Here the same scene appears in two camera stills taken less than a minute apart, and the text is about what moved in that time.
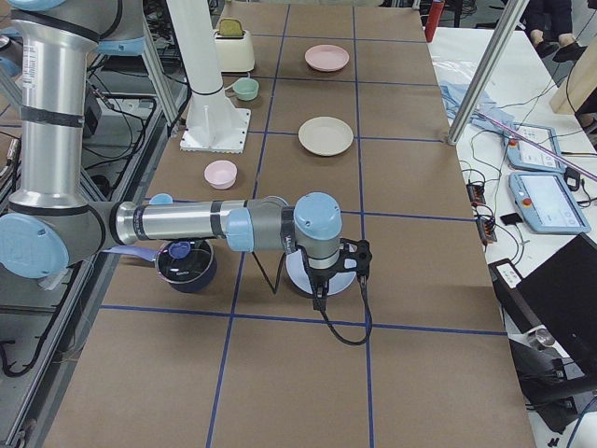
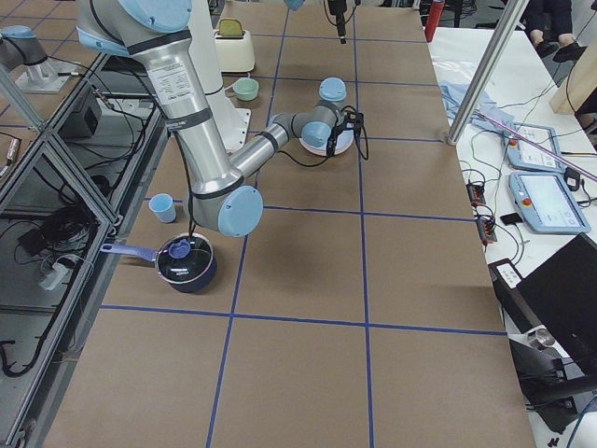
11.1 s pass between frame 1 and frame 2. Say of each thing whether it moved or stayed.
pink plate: moved
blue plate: moved
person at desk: stayed
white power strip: stayed
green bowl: stayed
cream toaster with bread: stayed
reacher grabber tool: stayed
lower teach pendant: stayed
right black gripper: moved
